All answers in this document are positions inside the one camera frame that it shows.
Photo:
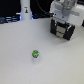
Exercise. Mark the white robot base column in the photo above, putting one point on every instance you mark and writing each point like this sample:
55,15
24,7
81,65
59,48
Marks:
26,13

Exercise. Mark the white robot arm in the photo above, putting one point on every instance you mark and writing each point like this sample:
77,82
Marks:
66,11

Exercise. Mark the black monitor on left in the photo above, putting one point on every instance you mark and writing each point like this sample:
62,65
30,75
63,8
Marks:
9,11

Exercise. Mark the green lid kcup pod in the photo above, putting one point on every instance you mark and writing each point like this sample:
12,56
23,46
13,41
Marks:
35,55

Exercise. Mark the black kcup holder drawer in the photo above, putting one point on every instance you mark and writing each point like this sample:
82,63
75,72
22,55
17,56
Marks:
63,30

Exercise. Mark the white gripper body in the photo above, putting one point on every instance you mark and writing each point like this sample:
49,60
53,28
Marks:
66,11

